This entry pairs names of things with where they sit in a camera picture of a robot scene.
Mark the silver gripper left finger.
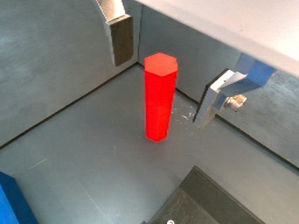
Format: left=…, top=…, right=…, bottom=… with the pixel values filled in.
left=94, top=0, right=134, bottom=67

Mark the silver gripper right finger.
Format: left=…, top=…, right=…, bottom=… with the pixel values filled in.
left=192, top=53, right=277, bottom=129

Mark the red hexagonal peg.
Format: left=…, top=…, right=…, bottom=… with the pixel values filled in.
left=144, top=52, right=179, bottom=142

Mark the blue foam shape board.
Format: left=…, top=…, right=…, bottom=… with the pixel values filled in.
left=0, top=172, right=39, bottom=224

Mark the black curved holder stand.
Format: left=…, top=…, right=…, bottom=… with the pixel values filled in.
left=142, top=166, right=266, bottom=224

